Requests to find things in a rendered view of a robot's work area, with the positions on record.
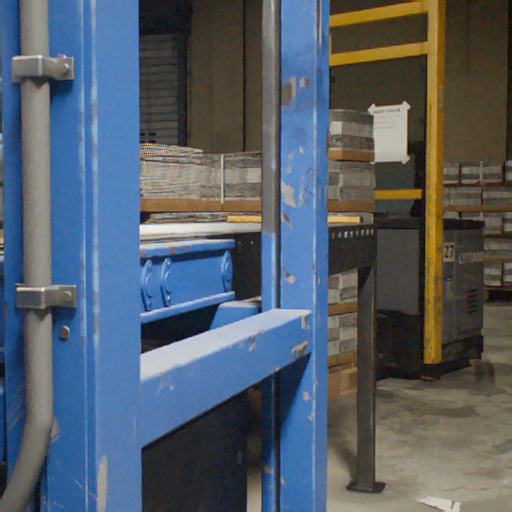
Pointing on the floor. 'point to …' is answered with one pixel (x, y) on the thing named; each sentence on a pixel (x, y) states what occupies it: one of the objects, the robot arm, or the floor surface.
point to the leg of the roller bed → (366, 376)
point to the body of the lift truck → (402, 261)
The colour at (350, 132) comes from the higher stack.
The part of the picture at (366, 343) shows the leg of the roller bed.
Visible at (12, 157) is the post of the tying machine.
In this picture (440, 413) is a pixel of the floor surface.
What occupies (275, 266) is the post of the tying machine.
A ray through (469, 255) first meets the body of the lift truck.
